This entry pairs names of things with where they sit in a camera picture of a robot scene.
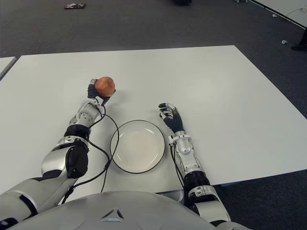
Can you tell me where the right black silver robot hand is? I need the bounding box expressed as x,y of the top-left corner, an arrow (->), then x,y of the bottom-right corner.
158,102 -> 185,133

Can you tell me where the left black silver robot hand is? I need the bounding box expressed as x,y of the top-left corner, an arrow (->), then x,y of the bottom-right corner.
87,78 -> 118,106

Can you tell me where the red apple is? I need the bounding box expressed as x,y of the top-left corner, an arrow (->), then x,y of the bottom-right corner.
94,76 -> 116,97

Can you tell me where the white plate with black rim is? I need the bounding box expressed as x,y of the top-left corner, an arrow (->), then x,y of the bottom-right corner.
110,119 -> 166,174

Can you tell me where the dark patterned item on floor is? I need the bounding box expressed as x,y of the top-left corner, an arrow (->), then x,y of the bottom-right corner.
64,2 -> 87,10

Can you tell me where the neighbouring white table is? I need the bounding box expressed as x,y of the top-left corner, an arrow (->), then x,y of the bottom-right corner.
0,56 -> 16,79

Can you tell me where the silver robot torso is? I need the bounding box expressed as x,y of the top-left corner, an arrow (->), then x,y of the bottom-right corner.
14,190 -> 216,230

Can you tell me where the person's dark leg and shoe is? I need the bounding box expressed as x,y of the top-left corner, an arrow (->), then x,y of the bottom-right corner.
291,31 -> 307,51

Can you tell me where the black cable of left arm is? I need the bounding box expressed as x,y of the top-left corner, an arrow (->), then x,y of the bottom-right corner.
61,95 -> 120,205

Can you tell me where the white table with cable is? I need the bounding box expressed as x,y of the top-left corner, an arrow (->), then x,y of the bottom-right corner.
250,0 -> 307,29

